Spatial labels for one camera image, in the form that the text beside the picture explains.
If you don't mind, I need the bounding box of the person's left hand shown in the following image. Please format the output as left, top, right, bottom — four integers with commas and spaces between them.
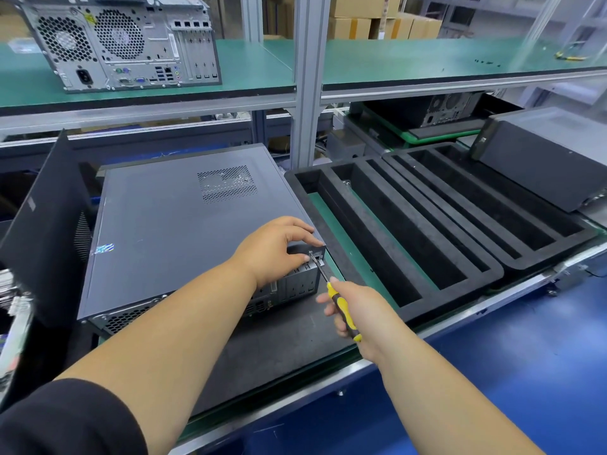
230, 215, 326, 292

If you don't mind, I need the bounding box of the person's right hand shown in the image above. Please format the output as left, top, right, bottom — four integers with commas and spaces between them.
316, 276, 409, 366

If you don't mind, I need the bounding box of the yellow handled screwdriver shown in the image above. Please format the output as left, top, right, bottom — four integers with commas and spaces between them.
311, 253, 364, 345

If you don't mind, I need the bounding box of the grey computer case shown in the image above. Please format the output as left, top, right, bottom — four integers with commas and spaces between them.
78, 143, 328, 337

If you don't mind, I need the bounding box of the person's left forearm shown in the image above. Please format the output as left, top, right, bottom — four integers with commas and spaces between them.
57, 260, 262, 455

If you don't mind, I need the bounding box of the person's right forearm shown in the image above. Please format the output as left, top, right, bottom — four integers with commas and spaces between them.
365, 322, 546, 455

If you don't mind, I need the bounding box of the silver backed desktop computer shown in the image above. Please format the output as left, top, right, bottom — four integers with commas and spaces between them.
17, 0, 224, 93

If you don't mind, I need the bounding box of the dark grey computer box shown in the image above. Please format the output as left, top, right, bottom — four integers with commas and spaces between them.
469, 107, 607, 214

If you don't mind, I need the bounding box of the person's black left sleeve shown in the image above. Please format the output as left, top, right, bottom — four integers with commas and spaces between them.
0, 379, 150, 455

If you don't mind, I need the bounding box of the empty black foam tray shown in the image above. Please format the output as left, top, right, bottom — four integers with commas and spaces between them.
285, 151, 506, 323
384, 139, 601, 271

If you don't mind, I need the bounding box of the black upright side panel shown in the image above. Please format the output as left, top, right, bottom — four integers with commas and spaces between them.
0, 130, 99, 328

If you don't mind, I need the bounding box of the green upper shelf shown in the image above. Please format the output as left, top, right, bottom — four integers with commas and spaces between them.
0, 37, 607, 114

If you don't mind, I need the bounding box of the stack of cardboard boxes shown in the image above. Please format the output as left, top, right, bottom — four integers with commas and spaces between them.
264, 0, 445, 42

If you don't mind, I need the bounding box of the aluminium frame post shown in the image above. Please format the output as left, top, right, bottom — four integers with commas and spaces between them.
239, 0, 265, 44
289, 0, 333, 171

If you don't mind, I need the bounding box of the green circuit board with cables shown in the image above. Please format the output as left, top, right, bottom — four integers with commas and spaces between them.
0, 268, 34, 380

